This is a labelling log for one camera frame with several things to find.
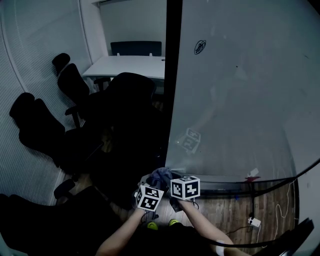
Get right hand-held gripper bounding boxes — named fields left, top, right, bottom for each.
left=169, top=175, right=201, bottom=214

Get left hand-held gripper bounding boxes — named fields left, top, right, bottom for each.
left=134, top=174, right=165, bottom=213

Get blue-grey cloth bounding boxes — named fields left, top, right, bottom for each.
left=149, top=166, right=174, bottom=187

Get large whiteboard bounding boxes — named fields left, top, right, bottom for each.
left=163, top=0, right=320, bottom=198

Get person's left forearm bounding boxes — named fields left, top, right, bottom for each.
left=94, top=207, right=149, bottom=256

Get person's right forearm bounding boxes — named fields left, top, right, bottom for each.
left=177, top=199, right=235, bottom=256

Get person's black clothing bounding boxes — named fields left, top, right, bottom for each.
left=122, top=223, right=221, bottom=256

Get white power adapter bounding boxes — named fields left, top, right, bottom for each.
left=247, top=216, right=262, bottom=229

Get black office chair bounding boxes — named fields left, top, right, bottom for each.
left=88, top=71, right=168, bottom=210
left=8, top=92, right=103, bottom=173
left=0, top=178, right=131, bottom=256
left=51, top=52, right=112, bottom=131

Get white desk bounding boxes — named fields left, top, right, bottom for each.
left=81, top=55, right=166, bottom=87

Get black desk screen panel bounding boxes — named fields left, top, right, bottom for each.
left=110, top=40, right=163, bottom=57

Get white window blinds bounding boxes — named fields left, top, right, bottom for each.
left=0, top=0, right=92, bottom=207

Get left hand-held gripper cable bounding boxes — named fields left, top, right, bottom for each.
left=140, top=209, right=160, bottom=225

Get thin black floor cable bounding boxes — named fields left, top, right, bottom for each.
left=224, top=224, right=254, bottom=236

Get black hanging power cord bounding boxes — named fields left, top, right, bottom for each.
left=249, top=181, right=257, bottom=218

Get thin white cable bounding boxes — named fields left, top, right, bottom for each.
left=255, top=179, right=300, bottom=245

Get thick black cable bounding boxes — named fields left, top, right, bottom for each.
left=206, top=236, right=280, bottom=249

